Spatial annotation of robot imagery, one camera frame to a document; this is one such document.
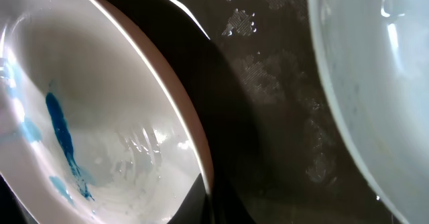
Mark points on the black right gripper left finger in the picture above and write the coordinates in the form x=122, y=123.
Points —
x=194, y=208

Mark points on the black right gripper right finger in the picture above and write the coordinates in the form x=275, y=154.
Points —
x=228, y=208

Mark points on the white plate blue stain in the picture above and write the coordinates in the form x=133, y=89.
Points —
x=95, y=125
x=372, y=58

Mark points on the dark plate tray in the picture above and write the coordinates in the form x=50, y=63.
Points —
x=249, y=69

